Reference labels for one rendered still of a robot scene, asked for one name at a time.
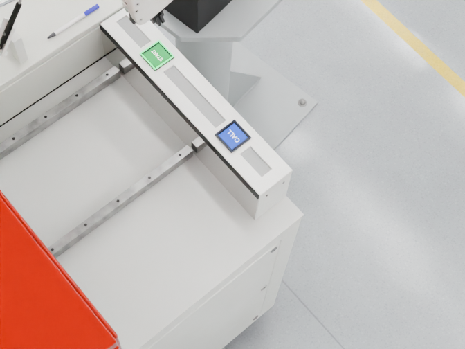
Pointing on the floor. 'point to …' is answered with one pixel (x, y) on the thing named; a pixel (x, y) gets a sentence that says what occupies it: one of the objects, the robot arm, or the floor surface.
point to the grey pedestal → (243, 69)
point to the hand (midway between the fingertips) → (156, 15)
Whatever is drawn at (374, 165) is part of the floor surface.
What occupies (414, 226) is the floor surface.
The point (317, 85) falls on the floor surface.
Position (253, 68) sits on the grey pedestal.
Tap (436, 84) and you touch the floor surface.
